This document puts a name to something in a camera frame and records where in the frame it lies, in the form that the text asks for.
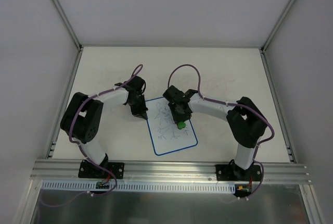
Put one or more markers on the blue framed small whiteboard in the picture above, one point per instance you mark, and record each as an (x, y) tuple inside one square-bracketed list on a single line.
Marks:
[(165, 136)]

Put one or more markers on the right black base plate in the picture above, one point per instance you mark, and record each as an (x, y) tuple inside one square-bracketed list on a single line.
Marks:
[(223, 172)]

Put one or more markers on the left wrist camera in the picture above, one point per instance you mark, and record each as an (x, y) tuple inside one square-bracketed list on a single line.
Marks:
[(137, 84)]

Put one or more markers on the aluminium mounting rail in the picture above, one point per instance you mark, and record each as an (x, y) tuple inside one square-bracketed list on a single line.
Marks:
[(163, 171)]

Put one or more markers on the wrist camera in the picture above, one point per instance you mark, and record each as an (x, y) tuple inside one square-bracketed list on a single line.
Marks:
[(173, 94), (137, 84)]

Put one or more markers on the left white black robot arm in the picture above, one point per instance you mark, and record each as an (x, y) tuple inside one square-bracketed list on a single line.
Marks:
[(82, 117)]

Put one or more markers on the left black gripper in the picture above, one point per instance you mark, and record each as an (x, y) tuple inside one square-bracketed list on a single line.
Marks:
[(139, 108)]

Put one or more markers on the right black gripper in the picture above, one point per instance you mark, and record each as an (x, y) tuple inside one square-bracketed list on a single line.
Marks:
[(180, 114)]

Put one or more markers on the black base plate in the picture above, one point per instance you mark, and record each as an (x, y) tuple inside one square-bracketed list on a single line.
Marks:
[(90, 171), (223, 172)]

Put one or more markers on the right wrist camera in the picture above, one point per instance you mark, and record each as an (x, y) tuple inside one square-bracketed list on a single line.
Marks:
[(173, 94)]

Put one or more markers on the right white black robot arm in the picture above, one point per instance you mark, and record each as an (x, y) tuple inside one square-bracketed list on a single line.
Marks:
[(246, 122)]

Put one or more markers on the green whiteboard eraser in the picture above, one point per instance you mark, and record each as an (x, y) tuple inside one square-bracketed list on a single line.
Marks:
[(181, 125)]

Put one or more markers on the left aluminium frame post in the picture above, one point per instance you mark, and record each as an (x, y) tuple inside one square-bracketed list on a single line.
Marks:
[(61, 13)]

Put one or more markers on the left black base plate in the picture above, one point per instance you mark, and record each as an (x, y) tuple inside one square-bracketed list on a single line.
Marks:
[(90, 171)]

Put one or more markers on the right aluminium frame post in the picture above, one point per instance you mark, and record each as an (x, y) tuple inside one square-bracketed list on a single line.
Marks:
[(282, 17)]

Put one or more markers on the white slotted cable duct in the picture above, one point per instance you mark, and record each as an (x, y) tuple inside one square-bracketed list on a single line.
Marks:
[(132, 186)]

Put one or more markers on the aluminium frame post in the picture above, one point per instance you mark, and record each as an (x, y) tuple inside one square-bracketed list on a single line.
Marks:
[(61, 13), (282, 17)]

